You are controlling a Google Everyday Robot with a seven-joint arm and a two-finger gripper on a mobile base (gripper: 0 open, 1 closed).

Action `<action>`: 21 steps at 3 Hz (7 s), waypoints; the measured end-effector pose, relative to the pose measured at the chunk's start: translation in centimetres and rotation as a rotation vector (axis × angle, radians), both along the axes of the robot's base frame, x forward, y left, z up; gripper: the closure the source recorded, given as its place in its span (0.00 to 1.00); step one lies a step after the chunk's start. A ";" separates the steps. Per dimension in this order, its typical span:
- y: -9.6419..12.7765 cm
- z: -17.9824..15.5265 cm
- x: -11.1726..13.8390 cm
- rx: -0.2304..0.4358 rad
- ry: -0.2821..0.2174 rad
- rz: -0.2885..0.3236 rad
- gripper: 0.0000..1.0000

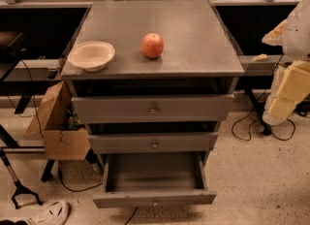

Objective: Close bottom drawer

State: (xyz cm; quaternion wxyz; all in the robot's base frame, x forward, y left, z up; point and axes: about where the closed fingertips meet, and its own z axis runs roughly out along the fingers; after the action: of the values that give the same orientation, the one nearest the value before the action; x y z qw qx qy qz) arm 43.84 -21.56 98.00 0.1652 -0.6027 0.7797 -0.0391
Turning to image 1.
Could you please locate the grey metal rail left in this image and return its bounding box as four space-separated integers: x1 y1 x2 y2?
5 59 61 81

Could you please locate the grey drawer cabinet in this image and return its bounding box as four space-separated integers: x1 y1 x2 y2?
60 0 245 172

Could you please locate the brown cardboard box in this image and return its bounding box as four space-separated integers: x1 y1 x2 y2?
24 80 90 160

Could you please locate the white sneaker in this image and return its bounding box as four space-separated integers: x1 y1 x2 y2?
0 199 70 225

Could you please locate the black floor cable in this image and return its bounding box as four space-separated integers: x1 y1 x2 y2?
57 160 140 225
231 87 296 143

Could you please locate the black grabber tool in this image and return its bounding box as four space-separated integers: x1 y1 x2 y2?
0 148 43 209

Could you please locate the grey top drawer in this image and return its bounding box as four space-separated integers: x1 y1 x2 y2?
72 94 234 124

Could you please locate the red apple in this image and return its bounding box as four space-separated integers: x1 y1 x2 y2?
140 33 164 58

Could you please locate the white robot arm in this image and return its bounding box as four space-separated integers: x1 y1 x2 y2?
262 0 310 125

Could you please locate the grey metal rail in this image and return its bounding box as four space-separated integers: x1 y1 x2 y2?
239 55 293 77
5 59 61 81

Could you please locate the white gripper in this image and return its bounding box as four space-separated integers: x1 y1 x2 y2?
262 19 310 125

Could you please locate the black floor cable right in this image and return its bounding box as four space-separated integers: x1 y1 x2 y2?
231 87 296 143

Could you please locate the grey middle drawer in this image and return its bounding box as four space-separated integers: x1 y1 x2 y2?
88 132 218 154

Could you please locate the grey bottom drawer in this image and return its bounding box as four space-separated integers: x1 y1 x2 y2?
93 152 216 209

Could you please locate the white paper bowl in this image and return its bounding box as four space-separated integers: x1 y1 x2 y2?
68 41 115 72

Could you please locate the yellow foam piece on rail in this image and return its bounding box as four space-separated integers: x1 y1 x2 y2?
251 53 267 62

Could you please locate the black floor cable left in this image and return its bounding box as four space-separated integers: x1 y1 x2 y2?
57 160 140 225

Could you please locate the grey metal rail right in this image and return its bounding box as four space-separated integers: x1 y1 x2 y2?
239 55 293 77

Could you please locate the grey drawer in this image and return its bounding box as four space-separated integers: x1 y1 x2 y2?
72 94 234 124
88 132 218 154
93 152 216 209

